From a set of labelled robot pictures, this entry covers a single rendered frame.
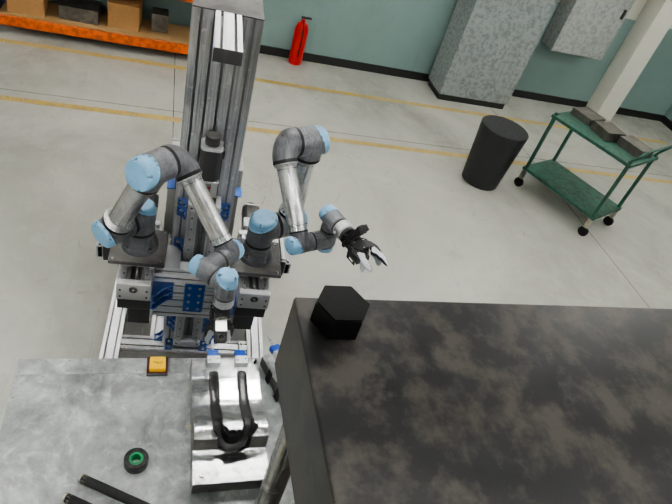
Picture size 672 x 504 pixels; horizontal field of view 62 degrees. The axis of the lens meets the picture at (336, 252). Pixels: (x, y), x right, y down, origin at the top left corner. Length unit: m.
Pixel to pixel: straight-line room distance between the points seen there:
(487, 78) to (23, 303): 5.86
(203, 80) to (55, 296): 1.96
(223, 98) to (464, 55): 5.35
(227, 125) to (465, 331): 1.48
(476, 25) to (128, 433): 6.08
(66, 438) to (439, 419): 1.56
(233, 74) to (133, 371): 1.21
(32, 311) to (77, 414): 1.49
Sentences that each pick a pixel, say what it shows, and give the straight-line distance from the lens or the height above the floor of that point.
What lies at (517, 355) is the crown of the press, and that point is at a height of 2.01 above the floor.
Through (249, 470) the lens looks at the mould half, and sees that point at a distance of 2.12.
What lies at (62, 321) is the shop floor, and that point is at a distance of 3.62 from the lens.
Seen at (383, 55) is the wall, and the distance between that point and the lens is 7.58.
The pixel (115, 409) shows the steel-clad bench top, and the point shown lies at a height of 0.80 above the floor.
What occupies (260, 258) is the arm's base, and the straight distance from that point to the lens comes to 2.47.
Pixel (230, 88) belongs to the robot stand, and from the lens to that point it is 2.25.
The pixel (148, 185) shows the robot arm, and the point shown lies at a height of 1.57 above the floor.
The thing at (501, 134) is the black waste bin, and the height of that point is 0.62.
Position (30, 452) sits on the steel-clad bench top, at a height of 0.80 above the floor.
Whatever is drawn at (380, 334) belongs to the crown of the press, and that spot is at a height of 2.01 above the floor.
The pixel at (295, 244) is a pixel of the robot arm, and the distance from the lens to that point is 2.14.
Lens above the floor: 2.73
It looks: 39 degrees down
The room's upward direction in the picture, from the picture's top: 19 degrees clockwise
